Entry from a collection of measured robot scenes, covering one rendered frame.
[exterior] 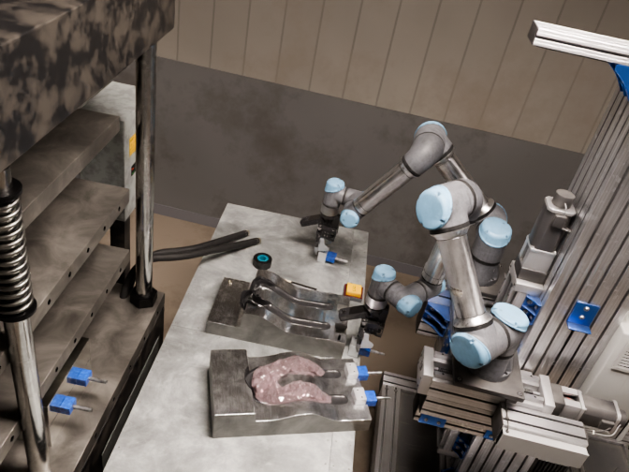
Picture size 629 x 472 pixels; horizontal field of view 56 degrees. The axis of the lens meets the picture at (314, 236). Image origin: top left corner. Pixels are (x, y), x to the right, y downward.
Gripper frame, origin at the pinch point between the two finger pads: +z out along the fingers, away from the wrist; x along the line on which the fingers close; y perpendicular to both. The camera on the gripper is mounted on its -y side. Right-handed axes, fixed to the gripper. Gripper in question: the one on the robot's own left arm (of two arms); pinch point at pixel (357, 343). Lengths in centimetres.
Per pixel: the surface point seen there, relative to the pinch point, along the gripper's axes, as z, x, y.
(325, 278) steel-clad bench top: 4.6, 38.5, -18.0
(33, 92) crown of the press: -106, -73, -71
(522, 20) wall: -88, 170, 47
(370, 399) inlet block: -2.3, -26.6, 7.2
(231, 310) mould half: -1.4, -1.5, -47.6
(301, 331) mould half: -3.8, -5.2, -20.5
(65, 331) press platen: -19, -47, -86
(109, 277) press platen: -19, -20, -85
